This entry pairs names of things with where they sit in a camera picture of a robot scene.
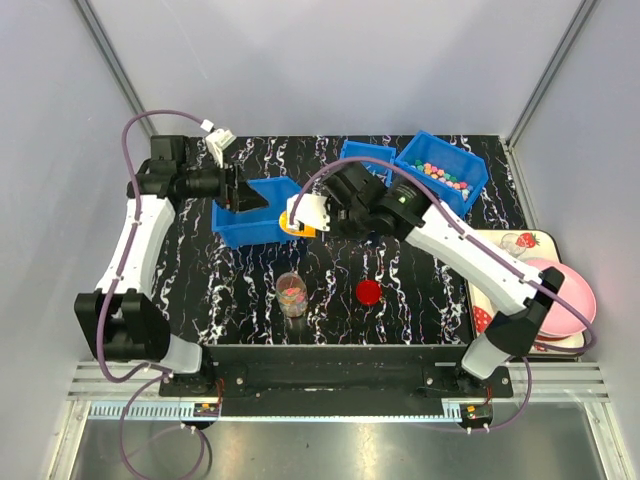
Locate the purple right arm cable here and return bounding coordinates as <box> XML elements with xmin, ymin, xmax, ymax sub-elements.
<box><xmin>289</xmin><ymin>156</ymin><xmax>599</xmax><ymax>434</ymax></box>

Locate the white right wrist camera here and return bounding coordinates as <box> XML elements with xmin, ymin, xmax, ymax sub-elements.
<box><xmin>286</xmin><ymin>193</ymin><xmax>330</xmax><ymax>232</ymax></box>

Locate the aluminium corner post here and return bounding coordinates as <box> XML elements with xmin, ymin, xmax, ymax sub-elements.
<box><xmin>505</xmin><ymin>0</ymin><xmax>601</xmax><ymax>149</ymax></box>
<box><xmin>71</xmin><ymin>0</ymin><xmax>146</xmax><ymax>115</ymax></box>

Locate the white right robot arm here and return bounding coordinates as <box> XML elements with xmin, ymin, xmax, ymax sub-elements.
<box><xmin>313</xmin><ymin>159</ymin><xmax>566</xmax><ymax>397</ymax></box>

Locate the blue bin with flower candies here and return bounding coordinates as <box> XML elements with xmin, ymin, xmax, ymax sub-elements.
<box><xmin>395</xmin><ymin>131</ymin><xmax>489</xmax><ymax>218</ymax></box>

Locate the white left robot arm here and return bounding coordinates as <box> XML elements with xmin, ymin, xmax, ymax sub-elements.
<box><xmin>74</xmin><ymin>129</ymin><xmax>269</xmax><ymax>396</ymax></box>

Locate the blue bin with star candies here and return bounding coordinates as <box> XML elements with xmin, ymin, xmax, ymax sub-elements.
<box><xmin>211</xmin><ymin>177</ymin><xmax>301</xmax><ymax>249</ymax></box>

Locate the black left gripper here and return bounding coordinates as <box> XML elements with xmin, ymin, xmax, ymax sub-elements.
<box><xmin>178</xmin><ymin>153</ymin><xmax>269</xmax><ymax>213</ymax></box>

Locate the red jar lid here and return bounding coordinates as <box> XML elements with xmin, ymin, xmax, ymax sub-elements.
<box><xmin>356</xmin><ymin>279</ymin><xmax>382</xmax><ymax>306</ymax></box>

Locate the yellow plastic scoop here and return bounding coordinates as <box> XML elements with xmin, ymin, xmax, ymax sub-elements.
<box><xmin>278</xmin><ymin>211</ymin><xmax>317</xmax><ymax>238</ymax></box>

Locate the strawberry print tray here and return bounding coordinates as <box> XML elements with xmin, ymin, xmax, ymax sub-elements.
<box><xmin>467</xmin><ymin>230</ymin><xmax>586</xmax><ymax>358</ymax></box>

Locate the aluminium corner post right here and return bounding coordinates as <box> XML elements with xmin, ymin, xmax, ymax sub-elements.
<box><xmin>505</xmin><ymin>0</ymin><xmax>601</xmax><ymax>149</ymax></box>

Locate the blue bin with lollipops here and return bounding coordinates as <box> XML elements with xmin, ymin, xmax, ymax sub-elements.
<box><xmin>339</xmin><ymin>139</ymin><xmax>398</xmax><ymax>189</ymax></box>

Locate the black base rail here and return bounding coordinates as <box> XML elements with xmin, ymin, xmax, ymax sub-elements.
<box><xmin>159</xmin><ymin>345</ymin><xmax>513</xmax><ymax>420</ymax></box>

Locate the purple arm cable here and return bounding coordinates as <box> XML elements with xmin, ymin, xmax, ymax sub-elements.
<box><xmin>97</xmin><ymin>108</ymin><xmax>216</xmax><ymax>475</ymax></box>
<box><xmin>289</xmin><ymin>156</ymin><xmax>599</xmax><ymax>434</ymax></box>

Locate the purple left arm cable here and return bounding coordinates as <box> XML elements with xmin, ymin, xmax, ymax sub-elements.
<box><xmin>97</xmin><ymin>108</ymin><xmax>216</xmax><ymax>475</ymax></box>

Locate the pink plate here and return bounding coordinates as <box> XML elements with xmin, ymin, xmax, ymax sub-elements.
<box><xmin>525</xmin><ymin>258</ymin><xmax>597</xmax><ymax>338</ymax></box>

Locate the aluminium corner post left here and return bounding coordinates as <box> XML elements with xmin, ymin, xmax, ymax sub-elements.
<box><xmin>71</xmin><ymin>0</ymin><xmax>146</xmax><ymax>115</ymax></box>

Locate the clear plastic jar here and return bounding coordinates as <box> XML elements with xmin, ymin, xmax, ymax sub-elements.
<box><xmin>275</xmin><ymin>272</ymin><xmax>308</xmax><ymax>318</ymax></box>

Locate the clear glass cup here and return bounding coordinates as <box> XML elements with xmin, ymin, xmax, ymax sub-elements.
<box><xmin>499</xmin><ymin>233</ymin><xmax>526</xmax><ymax>258</ymax></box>

